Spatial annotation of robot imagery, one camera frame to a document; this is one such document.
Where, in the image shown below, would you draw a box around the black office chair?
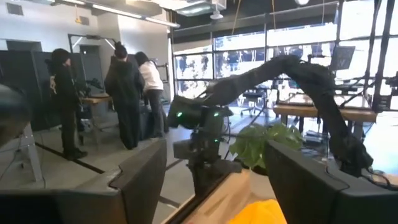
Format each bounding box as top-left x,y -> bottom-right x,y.
239,89 -> 267,118

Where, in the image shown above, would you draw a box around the yellow ceiling pendant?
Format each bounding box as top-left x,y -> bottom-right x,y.
74,4 -> 83,24

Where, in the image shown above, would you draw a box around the background office desk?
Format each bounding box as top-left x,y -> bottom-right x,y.
79,94 -> 113,138

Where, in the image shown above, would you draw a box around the large plant in white pot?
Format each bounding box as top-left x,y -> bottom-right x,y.
229,123 -> 305,177

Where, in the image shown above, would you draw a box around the long ceiling light strip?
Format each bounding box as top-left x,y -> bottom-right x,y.
52,0 -> 181,29

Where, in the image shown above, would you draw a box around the long yellow toy fruit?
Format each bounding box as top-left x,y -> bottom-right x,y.
228,198 -> 289,224

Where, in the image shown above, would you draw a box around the dark partition panels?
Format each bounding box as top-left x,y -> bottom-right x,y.
0,49 -> 105,131

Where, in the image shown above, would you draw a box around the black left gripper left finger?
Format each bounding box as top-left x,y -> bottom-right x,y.
108,138 -> 168,224

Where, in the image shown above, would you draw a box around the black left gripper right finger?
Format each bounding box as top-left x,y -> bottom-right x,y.
264,139 -> 349,224

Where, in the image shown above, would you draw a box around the wooden desk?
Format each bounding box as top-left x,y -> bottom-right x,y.
272,102 -> 379,141

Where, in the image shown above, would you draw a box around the person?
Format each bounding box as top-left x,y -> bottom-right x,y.
104,41 -> 146,151
134,51 -> 171,138
45,48 -> 90,162

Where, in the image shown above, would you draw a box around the white pendant lamp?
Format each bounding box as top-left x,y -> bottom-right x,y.
210,8 -> 224,21

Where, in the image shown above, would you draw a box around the black aluminium table frame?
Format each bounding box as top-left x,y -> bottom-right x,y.
161,172 -> 237,224

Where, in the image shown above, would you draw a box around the grey metal stand leg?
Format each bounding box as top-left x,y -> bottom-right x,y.
19,123 -> 45,183

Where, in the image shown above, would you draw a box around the dark monitor on stand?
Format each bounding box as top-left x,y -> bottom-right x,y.
328,45 -> 356,72

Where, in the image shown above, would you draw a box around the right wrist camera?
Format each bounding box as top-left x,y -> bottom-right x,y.
172,138 -> 200,161

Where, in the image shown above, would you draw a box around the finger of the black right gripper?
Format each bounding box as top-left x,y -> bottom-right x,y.
214,159 -> 243,180
190,161 -> 218,197

